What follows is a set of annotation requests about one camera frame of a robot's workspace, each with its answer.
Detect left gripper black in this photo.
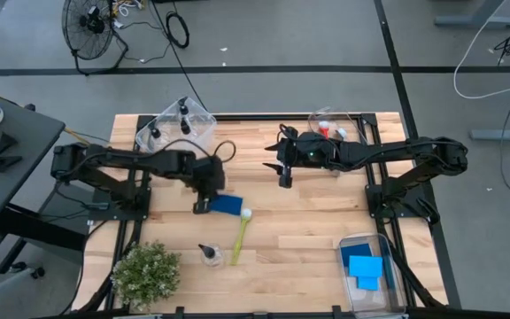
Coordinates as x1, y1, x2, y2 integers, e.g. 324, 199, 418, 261
183, 152, 228, 214

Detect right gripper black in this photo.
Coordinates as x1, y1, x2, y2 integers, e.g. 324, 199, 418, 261
262, 132, 340, 189

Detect dark blue sponge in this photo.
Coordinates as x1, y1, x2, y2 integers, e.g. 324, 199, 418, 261
208, 193, 243, 217
339, 243, 374, 267

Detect green dish brush white bristles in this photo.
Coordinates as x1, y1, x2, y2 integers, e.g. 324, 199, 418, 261
230, 206, 253, 267

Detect large square clear plastic tub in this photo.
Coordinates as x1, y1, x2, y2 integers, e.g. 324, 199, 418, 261
135, 97, 218, 156

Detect artificial green plant white flowers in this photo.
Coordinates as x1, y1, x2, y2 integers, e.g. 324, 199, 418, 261
111, 241, 182, 311

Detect narrow clear plastic bin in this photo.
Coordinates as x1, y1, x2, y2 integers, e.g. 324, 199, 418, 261
336, 232, 409, 318

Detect black floor fan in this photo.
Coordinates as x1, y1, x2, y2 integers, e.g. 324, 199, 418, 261
61, 0, 130, 76

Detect office chair base with casters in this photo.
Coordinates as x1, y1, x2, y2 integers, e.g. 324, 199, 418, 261
0, 261, 47, 316

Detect small black plastic part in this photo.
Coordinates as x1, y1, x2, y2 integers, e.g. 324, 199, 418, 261
0, 131, 19, 155
0, 153, 23, 174

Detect grey desk foot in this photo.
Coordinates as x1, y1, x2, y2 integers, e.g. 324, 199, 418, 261
470, 119, 510, 143

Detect black aluminium table frame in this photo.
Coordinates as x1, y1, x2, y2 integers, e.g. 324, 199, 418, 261
71, 113, 462, 319

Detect clear bin with handle cutouts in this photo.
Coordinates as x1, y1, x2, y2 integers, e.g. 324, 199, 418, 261
306, 107, 369, 147

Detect yellow cable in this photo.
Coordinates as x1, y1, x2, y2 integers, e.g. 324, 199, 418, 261
63, 127, 108, 155

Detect coiled black cable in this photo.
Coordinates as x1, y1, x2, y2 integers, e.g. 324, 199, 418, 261
165, 11, 191, 50

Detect tangled white yellow cables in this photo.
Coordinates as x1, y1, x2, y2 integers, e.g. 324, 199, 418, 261
112, 0, 148, 19

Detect long white floor cable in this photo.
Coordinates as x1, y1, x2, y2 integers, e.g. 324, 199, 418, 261
452, 0, 510, 101

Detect grey desk leg frame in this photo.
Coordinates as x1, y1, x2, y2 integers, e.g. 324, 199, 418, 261
434, 0, 510, 27

